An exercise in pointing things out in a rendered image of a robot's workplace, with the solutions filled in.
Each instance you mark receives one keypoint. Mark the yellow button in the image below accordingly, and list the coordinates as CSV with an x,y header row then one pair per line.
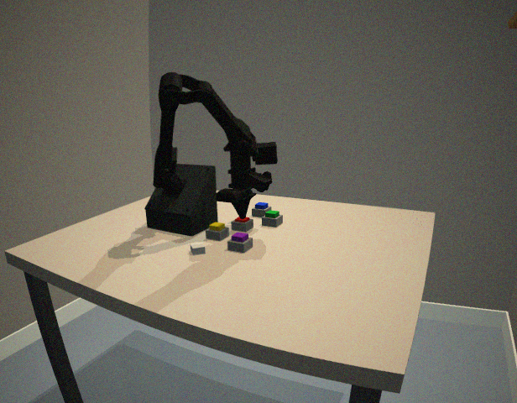
x,y
217,231

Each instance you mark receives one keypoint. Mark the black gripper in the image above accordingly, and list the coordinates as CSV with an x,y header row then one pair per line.
x,y
239,196

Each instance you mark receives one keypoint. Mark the blue button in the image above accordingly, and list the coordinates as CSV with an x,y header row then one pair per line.
x,y
260,209

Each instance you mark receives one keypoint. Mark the red button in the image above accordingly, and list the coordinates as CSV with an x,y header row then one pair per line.
x,y
242,225

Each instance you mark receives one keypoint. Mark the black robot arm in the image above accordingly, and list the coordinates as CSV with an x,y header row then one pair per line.
x,y
242,143

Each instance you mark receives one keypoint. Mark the green button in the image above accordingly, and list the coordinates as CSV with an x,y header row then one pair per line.
x,y
272,219

